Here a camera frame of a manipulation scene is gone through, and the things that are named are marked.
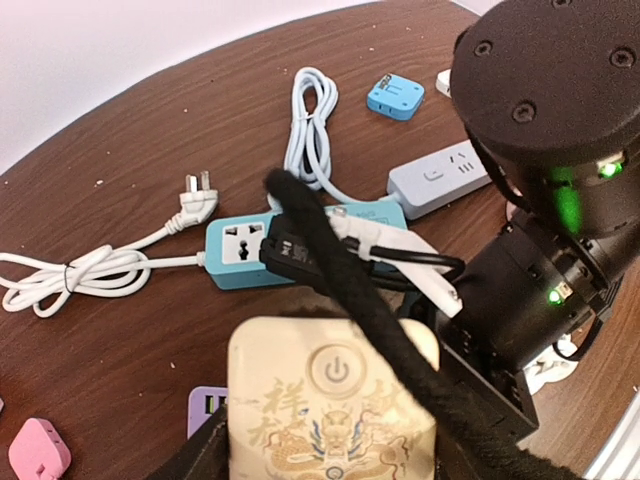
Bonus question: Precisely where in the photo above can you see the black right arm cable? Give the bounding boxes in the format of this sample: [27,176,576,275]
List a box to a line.
[263,167,586,480]

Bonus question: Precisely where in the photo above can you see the beige cube socket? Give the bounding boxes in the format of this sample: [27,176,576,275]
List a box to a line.
[227,316,437,479]

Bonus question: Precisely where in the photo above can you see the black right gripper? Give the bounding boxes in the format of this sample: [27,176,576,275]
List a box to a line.
[399,209,626,444]

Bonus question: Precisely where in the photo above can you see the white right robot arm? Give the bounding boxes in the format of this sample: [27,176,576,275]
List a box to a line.
[403,1,639,440]

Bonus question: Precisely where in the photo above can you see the light blue power cable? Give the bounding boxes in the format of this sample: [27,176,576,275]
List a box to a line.
[267,67,396,211]

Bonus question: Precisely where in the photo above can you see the grey-blue power strip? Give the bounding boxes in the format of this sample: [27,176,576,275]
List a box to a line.
[387,140,491,220]

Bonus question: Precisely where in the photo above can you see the pink charger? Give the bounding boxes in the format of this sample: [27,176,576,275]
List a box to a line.
[8,418,72,480]

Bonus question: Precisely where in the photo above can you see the teal power strip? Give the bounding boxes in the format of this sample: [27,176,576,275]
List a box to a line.
[204,201,407,291]

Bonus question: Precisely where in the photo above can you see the white cable of purple strip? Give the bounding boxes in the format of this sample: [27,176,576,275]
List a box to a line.
[522,334,579,394]

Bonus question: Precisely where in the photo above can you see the white plug adapter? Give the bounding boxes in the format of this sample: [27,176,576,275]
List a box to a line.
[435,69,451,97]

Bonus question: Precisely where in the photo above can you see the blue plug adapter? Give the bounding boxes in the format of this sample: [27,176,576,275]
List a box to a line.
[366,73,425,121]

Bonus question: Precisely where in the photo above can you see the white coiled power cable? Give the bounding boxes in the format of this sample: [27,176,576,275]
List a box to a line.
[0,170,221,319]

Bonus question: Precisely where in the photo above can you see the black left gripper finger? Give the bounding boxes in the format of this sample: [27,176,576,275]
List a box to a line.
[146,406,229,480]

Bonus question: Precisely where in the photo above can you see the purple power strip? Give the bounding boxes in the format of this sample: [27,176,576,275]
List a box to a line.
[187,386,228,438]

